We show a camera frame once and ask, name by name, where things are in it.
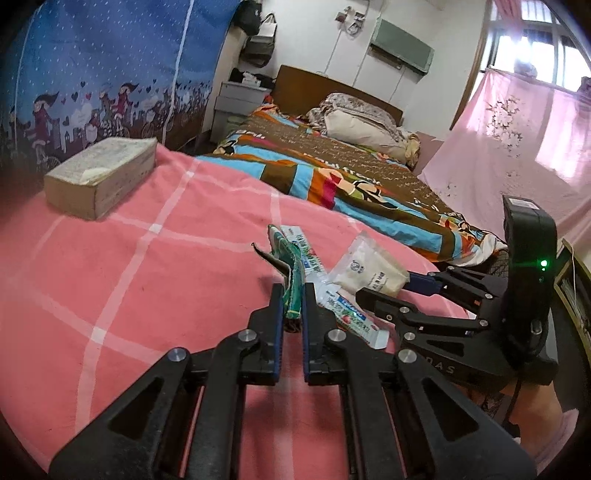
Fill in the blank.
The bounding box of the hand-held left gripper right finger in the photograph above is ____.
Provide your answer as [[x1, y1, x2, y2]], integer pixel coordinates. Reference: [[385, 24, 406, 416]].
[[302, 282, 539, 480]]

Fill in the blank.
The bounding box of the white toothpaste tube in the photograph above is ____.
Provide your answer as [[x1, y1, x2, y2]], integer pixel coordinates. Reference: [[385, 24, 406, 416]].
[[280, 224, 390, 350]]

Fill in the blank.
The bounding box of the pink hanging cloth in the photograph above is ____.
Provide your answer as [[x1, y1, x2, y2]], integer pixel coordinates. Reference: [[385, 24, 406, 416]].
[[416, 68, 591, 287]]

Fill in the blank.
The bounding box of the wall socket with cables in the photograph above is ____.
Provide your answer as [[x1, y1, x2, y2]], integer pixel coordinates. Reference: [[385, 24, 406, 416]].
[[333, 7, 366, 38]]

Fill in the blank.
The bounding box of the white powder packet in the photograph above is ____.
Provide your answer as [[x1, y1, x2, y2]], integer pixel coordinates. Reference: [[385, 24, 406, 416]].
[[329, 231, 411, 298]]

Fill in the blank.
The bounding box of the colourful patchwork quilt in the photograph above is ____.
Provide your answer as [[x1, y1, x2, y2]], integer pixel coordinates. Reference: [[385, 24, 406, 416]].
[[196, 102, 509, 268]]

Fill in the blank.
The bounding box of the wooden headboard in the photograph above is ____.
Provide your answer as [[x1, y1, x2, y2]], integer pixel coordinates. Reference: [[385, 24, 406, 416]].
[[269, 65, 404, 127]]

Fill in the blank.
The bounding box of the pink checked blanket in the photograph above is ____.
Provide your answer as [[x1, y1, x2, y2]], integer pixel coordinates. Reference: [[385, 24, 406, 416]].
[[0, 143, 476, 480]]

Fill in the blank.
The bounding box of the dark clothes pile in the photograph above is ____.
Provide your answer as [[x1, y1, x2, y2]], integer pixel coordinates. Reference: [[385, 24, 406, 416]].
[[229, 68, 275, 86]]

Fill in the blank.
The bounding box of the person's right forearm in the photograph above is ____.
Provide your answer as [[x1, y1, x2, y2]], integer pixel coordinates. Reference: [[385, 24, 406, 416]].
[[501, 383, 580, 460]]

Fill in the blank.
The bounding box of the beige tissue box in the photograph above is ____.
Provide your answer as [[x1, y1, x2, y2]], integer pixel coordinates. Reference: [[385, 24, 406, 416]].
[[44, 137, 158, 221]]

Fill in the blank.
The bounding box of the wall air conditioner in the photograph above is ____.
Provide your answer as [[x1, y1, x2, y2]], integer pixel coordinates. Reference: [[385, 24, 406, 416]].
[[369, 18, 435, 75]]

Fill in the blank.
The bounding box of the white nightstand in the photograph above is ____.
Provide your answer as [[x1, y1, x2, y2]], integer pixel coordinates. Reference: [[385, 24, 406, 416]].
[[210, 80, 273, 146]]

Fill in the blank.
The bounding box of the window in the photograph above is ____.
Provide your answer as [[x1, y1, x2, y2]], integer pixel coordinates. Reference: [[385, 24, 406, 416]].
[[489, 0, 591, 90]]

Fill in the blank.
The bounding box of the cream pillow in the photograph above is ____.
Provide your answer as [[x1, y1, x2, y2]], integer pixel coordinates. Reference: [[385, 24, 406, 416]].
[[323, 110, 422, 164]]

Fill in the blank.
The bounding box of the green wrapper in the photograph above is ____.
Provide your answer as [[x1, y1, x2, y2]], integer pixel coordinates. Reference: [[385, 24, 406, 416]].
[[252, 224, 308, 334]]

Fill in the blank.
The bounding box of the dark mesh basket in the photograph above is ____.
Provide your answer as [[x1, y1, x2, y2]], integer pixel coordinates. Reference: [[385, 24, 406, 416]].
[[480, 249, 509, 278]]

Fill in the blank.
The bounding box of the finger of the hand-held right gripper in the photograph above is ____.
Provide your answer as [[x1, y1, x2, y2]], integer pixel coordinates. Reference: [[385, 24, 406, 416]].
[[356, 287, 483, 334], [407, 267, 509, 315]]

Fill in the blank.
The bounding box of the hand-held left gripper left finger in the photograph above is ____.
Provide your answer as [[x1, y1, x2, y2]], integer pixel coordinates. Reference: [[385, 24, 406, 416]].
[[48, 282, 284, 480]]

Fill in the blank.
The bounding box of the grey hanging bag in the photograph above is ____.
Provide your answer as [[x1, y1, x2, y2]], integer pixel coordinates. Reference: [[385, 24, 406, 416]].
[[244, 13, 279, 68]]

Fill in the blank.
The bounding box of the blue printed cloth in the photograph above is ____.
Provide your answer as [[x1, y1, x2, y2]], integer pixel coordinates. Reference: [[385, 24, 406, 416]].
[[0, 0, 243, 174]]

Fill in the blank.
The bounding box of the black hanging bag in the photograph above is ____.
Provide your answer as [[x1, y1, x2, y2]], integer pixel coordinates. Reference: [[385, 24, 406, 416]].
[[238, 0, 262, 35]]

